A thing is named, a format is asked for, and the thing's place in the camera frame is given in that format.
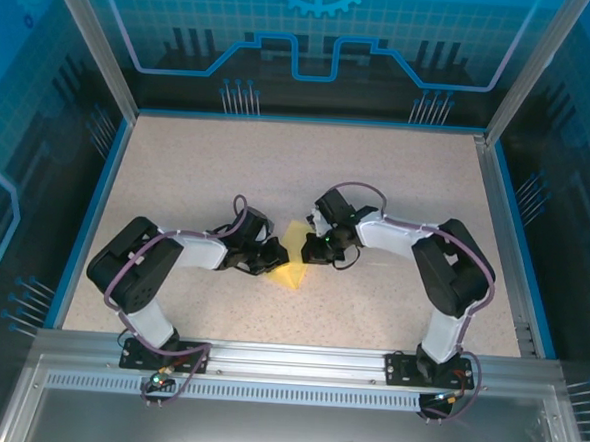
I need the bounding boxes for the sheet metal shelf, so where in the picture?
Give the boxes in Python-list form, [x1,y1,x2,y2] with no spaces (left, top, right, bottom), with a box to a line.
[0,350,590,442]

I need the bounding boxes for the blue edge trim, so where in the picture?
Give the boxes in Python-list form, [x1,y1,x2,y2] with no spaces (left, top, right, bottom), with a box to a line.
[481,141,570,359]
[133,104,488,140]

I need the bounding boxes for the slotted metal strip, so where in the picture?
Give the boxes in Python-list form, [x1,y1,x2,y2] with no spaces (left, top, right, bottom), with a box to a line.
[43,371,429,413]

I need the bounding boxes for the left power connector with LED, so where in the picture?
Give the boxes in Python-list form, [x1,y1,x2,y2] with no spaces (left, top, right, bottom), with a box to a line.
[143,363,177,394]

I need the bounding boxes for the power connector with led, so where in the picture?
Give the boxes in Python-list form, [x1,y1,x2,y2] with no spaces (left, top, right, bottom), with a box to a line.
[431,387,468,408]
[143,363,177,394]

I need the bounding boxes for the right power connector with LED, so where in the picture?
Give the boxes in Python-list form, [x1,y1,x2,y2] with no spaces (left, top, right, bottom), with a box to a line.
[431,387,468,408]

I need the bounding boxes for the thin black right gripper cable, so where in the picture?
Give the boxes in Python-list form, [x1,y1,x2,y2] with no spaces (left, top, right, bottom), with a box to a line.
[330,245,362,273]

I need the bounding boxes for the aluminium mounting rail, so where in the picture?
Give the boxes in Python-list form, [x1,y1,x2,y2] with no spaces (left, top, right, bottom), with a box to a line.
[33,325,563,398]

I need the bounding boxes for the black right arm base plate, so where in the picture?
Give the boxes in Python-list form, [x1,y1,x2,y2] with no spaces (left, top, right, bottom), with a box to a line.
[383,351,473,392]

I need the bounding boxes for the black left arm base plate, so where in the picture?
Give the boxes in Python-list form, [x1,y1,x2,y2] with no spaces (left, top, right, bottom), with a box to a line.
[118,337,212,376]

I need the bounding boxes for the aluminium side rail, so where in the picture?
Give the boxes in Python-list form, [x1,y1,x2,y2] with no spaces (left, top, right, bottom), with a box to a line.
[459,134,551,358]

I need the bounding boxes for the right aluminium frame post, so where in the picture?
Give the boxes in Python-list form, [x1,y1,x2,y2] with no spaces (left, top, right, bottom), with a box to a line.
[484,0,590,152]

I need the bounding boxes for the aluminium frame post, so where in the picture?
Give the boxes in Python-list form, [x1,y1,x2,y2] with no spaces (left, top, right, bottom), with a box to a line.
[484,0,590,152]
[36,0,148,122]

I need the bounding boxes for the left aluminium frame post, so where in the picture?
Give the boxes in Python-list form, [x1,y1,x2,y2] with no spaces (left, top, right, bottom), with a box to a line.
[36,0,148,122]

